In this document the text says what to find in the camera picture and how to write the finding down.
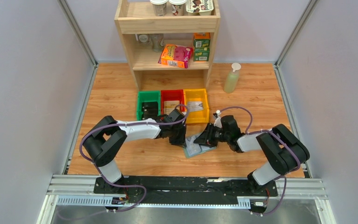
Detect black cards in green bin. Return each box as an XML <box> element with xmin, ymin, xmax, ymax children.
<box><xmin>141</xmin><ymin>101</ymin><xmax>160</xmax><ymax>120</ymax></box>

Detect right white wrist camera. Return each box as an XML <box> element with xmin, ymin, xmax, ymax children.
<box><xmin>213</xmin><ymin>110</ymin><xmax>222</xmax><ymax>128</ymax></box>

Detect green soap bottle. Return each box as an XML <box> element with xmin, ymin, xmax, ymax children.
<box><xmin>223</xmin><ymin>63</ymin><xmax>241</xmax><ymax>93</ymax></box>

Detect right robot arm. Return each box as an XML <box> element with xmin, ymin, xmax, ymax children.
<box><xmin>191</xmin><ymin>115</ymin><xmax>310</xmax><ymax>196</ymax></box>

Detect red plastic bin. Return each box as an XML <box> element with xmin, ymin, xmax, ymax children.
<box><xmin>160</xmin><ymin>90</ymin><xmax>185</xmax><ymax>114</ymax></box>

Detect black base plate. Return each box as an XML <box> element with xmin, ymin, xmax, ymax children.
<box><xmin>93</xmin><ymin>176</ymin><xmax>278</xmax><ymax>205</ymax></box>

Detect left yogurt cup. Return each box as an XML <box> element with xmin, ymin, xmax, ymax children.
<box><xmin>150</xmin><ymin>0</ymin><xmax>168</xmax><ymax>16</ymax></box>

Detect chocolate pudding pack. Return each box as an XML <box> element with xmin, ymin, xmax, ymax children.
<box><xmin>186</xmin><ymin>0</ymin><xmax>214</xmax><ymax>15</ymax></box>

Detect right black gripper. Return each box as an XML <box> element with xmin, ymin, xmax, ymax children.
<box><xmin>193</xmin><ymin>123</ymin><xmax>229</xmax><ymax>147</ymax></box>

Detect yellow plastic bin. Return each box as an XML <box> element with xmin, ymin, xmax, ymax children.
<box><xmin>183</xmin><ymin>89</ymin><xmax>209</xmax><ymax>124</ymax></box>

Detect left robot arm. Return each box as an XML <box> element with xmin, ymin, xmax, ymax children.
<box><xmin>79</xmin><ymin>109</ymin><xmax>186</xmax><ymax>194</ymax></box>

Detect orange pink snack box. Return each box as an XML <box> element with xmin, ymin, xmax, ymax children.
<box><xmin>158</xmin><ymin>44</ymin><xmax>193</xmax><ymax>69</ymax></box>

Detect grey-green card holder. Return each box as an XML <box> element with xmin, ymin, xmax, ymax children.
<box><xmin>183</xmin><ymin>133</ymin><xmax>217</xmax><ymax>158</ymax></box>

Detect green orange carton box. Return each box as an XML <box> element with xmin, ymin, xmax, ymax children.
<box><xmin>193</xmin><ymin>33</ymin><xmax>211</xmax><ymax>62</ymax></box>

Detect clear glass on shelf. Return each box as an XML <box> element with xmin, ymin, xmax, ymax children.
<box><xmin>150</xmin><ymin>34</ymin><xmax>165</xmax><ymax>52</ymax></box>

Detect tan cards in red bin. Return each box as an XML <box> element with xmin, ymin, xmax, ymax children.
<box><xmin>163</xmin><ymin>100</ymin><xmax>180</xmax><ymax>115</ymax></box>

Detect middle yogurt cup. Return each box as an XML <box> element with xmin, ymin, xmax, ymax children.
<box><xmin>168</xmin><ymin>0</ymin><xmax>186</xmax><ymax>16</ymax></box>

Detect white card in yellow bin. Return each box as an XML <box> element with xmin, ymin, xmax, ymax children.
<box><xmin>186</xmin><ymin>101</ymin><xmax>204</xmax><ymax>112</ymax></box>

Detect wooden shelf unit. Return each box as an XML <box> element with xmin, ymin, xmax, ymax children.
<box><xmin>114</xmin><ymin>0</ymin><xmax>221</xmax><ymax>90</ymax></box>

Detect yogurt cup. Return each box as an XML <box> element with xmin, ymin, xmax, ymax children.
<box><xmin>150</xmin><ymin>0</ymin><xmax>168</xmax><ymax>16</ymax></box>
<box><xmin>168</xmin><ymin>0</ymin><xmax>186</xmax><ymax>16</ymax></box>

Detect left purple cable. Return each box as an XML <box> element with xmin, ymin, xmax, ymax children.
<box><xmin>79</xmin><ymin>104</ymin><xmax>189</xmax><ymax>214</ymax></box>

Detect green plastic bin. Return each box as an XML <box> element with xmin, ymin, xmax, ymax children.
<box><xmin>136</xmin><ymin>91</ymin><xmax>161</xmax><ymax>120</ymax></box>

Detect glass jar on shelf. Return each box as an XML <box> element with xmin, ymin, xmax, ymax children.
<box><xmin>137</xmin><ymin>34</ymin><xmax>150</xmax><ymax>45</ymax></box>

